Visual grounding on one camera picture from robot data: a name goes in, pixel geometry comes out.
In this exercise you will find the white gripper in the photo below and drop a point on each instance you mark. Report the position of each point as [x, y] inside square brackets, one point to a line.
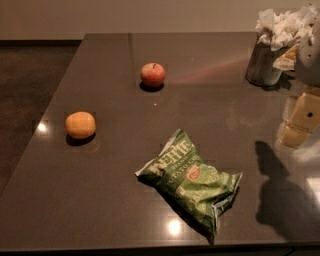
[309, 63]

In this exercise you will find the orange fruit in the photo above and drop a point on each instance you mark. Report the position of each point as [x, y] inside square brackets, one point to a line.
[80, 125]

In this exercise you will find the green jalapeno chip bag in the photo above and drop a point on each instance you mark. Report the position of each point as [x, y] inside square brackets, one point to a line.
[200, 190]

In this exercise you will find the red apple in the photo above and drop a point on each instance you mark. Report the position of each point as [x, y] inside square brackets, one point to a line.
[152, 75]

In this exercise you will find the metal cup holder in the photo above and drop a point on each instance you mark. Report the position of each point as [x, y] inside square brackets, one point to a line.
[260, 70]

